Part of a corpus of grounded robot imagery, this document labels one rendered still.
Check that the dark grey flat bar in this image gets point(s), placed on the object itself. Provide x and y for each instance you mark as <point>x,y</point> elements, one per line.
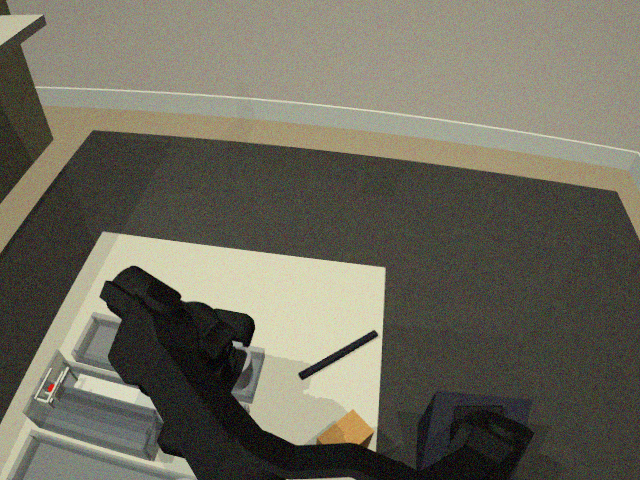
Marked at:
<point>337,355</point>

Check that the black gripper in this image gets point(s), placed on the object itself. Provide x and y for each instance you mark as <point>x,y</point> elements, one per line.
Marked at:
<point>228,369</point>

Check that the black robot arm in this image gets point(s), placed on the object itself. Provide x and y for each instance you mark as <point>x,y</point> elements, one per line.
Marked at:
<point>168,347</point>

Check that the brown block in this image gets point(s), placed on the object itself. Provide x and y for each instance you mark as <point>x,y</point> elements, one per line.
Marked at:
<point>349,429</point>

